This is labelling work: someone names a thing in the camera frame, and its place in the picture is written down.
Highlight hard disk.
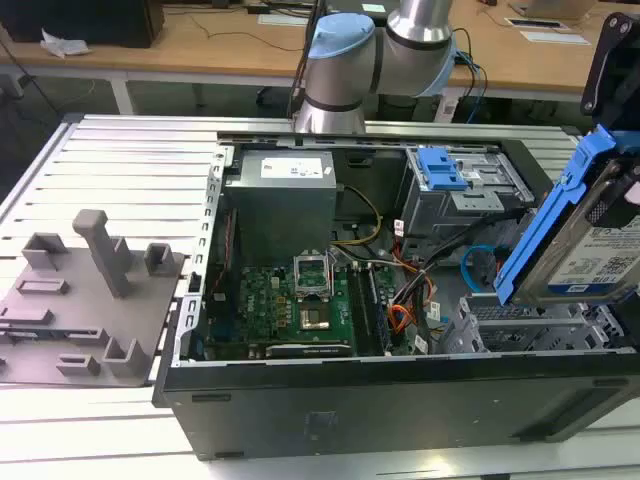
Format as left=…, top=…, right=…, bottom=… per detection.
left=493, top=124, right=640, bottom=307

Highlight metal disk bay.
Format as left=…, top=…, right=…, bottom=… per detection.
left=438, top=293, right=627, bottom=357

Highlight black RAM slot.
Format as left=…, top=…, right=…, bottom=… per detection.
left=348, top=264, right=369, bottom=355
left=370, top=264, right=391, bottom=355
left=355, top=264, right=376, bottom=355
left=363, top=264, right=384, bottom=355

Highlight long black expansion slot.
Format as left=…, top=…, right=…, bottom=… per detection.
left=264, top=341, right=352, bottom=359

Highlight white paper sheet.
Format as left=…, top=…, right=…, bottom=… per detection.
left=256, top=13, right=313, bottom=27
left=518, top=29, right=593, bottom=48

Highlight blue drive latch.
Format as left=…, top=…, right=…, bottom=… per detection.
left=413, top=146, right=470, bottom=192

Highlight metal drive cage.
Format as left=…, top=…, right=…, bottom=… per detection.
left=403, top=146, right=534, bottom=254

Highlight metal socket cover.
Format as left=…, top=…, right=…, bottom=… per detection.
left=293, top=253, right=335, bottom=298

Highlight grey power supply unit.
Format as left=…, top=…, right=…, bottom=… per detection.
left=223, top=149, right=337, bottom=254

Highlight CPU socket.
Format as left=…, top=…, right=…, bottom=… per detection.
left=298, top=304, right=334, bottom=333

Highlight wooden desk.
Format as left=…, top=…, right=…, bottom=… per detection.
left=0, top=0, right=640, bottom=104

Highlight green motherboard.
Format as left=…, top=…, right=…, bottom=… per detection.
left=204, top=262, right=401, bottom=359

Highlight black PC case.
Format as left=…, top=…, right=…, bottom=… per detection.
left=152, top=130, right=640, bottom=461

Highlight black box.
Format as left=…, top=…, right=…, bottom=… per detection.
left=0, top=0, right=167, bottom=49

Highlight crumpled white paper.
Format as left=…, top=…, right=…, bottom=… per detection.
left=39, top=27, right=93, bottom=59

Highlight grey parts rack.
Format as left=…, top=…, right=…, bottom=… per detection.
left=0, top=208, right=195, bottom=389

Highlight thin blue cable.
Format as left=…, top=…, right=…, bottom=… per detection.
left=456, top=47, right=490, bottom=127

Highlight blue flat disk wire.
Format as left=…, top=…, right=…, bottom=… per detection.
left=460, top=243, right=502, bottom=297

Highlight black cable bundle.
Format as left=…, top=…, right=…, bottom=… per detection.
left=398, top=219, right=496, bottom=321

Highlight yellow power wires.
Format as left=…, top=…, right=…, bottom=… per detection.
left=333, top=184, right=385, bottom=247

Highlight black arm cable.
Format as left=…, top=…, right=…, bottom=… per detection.
left=288, top=0, right=322, bottom=122

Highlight coloured disk power wire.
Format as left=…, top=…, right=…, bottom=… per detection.
left=387, top=298, right=427, bottom=350

